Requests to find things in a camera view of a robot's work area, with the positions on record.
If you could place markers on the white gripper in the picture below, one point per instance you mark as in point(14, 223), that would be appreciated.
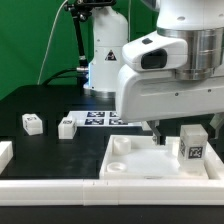
point(177, 75)

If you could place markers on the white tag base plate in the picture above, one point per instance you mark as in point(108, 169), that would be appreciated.
point(99, 119)

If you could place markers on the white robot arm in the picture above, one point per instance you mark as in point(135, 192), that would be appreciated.
point(186, 15)

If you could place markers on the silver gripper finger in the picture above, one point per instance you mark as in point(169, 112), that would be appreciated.
point(216, 124)

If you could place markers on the white square tabletop part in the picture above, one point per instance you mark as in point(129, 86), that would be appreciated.
point(138, 157)

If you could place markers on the white left fence piece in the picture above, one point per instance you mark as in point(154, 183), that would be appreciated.
point(6, 154)

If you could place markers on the white front fence rail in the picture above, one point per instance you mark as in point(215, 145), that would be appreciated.
point(111, 192)

